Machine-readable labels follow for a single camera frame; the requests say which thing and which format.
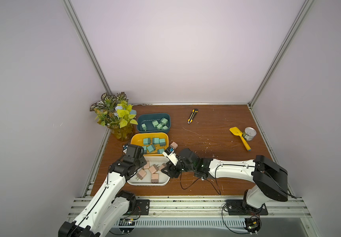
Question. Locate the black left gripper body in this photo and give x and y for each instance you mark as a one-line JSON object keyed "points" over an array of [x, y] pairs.
{"points": [[140, 162]]}

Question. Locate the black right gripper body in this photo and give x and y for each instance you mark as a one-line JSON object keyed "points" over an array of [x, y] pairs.
{"points": [[172, 169]]}

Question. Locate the pink plug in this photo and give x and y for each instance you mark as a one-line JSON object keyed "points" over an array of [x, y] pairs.
{"points": [[162, 166], [147, 165], [174, 145], [153, 169], [141, 174], [154, 178]]}

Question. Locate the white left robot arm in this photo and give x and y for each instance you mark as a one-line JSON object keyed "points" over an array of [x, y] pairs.
{"points": [[110, 202]]}

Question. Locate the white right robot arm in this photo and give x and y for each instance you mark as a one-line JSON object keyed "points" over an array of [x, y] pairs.
{"points": [[270, 179]]}

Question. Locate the white storage bin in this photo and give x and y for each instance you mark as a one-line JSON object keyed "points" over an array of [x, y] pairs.
{"points": [[163, 178]]}

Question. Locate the yellow storage bin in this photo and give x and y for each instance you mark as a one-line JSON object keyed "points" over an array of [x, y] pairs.
{"points": [[138, 140]]}

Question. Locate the teal storage bin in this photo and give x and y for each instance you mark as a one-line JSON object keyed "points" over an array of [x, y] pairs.
{"points": [[148, 118]]}

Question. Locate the yellow black utility knife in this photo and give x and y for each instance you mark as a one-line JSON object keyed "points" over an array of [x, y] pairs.
{"points": [[193, 114]]}

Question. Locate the light blue dish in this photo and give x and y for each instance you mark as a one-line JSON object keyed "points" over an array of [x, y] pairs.
{"points": [[133, 112]]}

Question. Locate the potted green plant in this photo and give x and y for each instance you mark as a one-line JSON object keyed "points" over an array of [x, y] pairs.
{"points": [[113, 112]]}

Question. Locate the yellow toy shovel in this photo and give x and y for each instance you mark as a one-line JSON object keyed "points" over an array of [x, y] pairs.
{"points": [[236, 132]]}

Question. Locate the silver tin can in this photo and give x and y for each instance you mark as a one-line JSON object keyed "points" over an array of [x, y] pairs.
{"points": [[249, 133]]}

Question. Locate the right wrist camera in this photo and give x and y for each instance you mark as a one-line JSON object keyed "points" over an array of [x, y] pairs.
{"points": [[171, 155]]}

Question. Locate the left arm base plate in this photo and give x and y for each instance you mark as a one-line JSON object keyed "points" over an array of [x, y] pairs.
{"points": [[141, 207]]}

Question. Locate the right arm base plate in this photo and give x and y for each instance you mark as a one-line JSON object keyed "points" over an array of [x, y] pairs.
{"points": [[236, 207]]}

